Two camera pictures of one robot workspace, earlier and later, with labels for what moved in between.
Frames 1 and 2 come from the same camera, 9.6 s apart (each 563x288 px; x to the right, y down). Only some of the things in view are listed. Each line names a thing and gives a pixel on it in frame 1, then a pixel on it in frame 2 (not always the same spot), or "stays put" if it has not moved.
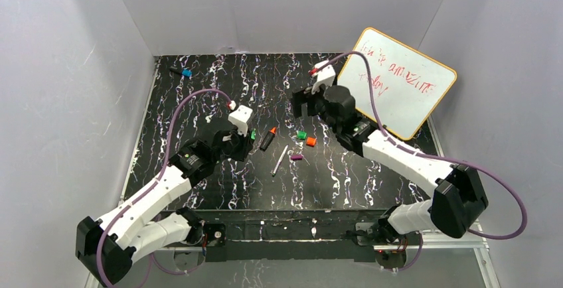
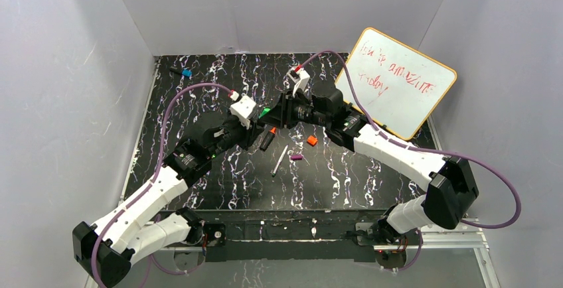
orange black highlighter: [268, 139] stays put
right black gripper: [303, 103] -> [285, 111]
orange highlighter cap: [311, 141] stays put
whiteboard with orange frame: [409, 85] stays put
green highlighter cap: [301, 135] -> [264, 111]
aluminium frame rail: [475, 239] stays put
